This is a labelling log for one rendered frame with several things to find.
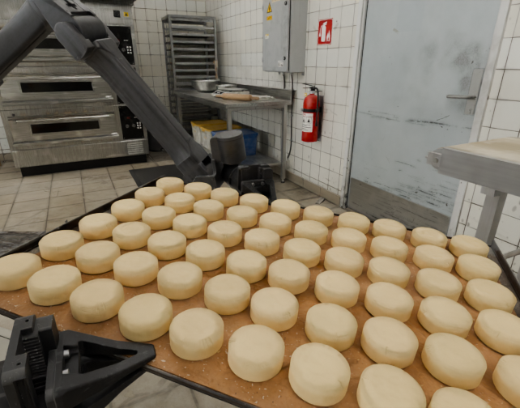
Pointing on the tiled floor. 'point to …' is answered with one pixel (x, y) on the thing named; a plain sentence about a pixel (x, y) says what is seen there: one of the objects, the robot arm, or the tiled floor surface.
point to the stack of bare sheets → (7, 241)
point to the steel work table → (283, 99)
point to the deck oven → (68, 100)
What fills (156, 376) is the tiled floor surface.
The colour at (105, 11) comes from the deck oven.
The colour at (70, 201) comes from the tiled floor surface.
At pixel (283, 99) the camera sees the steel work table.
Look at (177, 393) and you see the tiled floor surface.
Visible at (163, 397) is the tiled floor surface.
